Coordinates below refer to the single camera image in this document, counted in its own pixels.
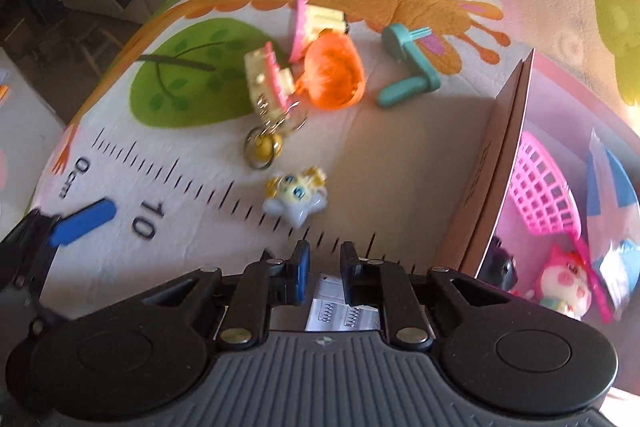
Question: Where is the pink pig plush toy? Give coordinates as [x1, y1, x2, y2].
[522, 244, 596, 320]

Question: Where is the pink cardboard box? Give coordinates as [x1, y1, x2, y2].
[440, 48, 640, 323]

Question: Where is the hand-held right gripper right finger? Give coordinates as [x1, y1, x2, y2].
[340, 242, 511, 350]

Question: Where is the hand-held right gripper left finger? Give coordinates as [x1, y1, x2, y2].
[142, 240, 312, 350]

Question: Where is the blue and white tissue packet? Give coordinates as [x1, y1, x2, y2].
[585, 129, 640, 323]

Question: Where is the small black toy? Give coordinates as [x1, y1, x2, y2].
[482, 234, 518, 295]

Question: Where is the pink plastic net scoop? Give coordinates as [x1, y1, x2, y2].
[507, 131, 613, 323]

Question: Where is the pink and cream toy camera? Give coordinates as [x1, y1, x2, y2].
[289, 0, 351, 62]

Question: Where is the orange plastic ball cup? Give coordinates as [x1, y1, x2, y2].
[295, 32, 366, 112]

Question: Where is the white instruction sheet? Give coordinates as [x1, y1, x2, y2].
[305, 274, 383, 333]

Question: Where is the toy camera keychain with bell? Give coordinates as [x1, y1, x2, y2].
[242, 42, 308, 170]

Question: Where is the teal plastic crank handle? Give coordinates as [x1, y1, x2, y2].
[376, 23, 442, 108]

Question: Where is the white star figure toy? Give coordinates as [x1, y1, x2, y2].
[262, 167, 330, 228]

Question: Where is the cartoon printed play mat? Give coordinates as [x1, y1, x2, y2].
[35, 0, 640, 400]

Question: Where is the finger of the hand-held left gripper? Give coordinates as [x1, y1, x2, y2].
[0, 198, 117, 295]

